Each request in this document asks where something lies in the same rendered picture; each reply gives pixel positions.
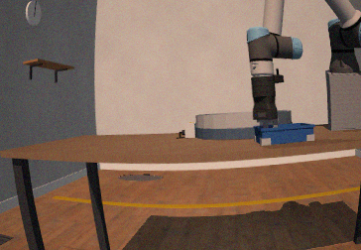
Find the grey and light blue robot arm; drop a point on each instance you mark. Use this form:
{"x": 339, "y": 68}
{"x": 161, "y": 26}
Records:
{"x": 263, "y": 46}

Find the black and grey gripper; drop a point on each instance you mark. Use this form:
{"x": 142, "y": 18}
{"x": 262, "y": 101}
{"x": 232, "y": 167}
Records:
{"x": 264, "y": 92}

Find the grey round turntable disc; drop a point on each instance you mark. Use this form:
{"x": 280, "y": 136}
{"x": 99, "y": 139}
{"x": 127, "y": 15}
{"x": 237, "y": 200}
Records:
{"x": 227, "y": 126}

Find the blue crate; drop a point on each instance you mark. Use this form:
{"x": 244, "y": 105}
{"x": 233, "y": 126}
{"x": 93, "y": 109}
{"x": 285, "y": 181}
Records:
{"x": 284, "y": 133}

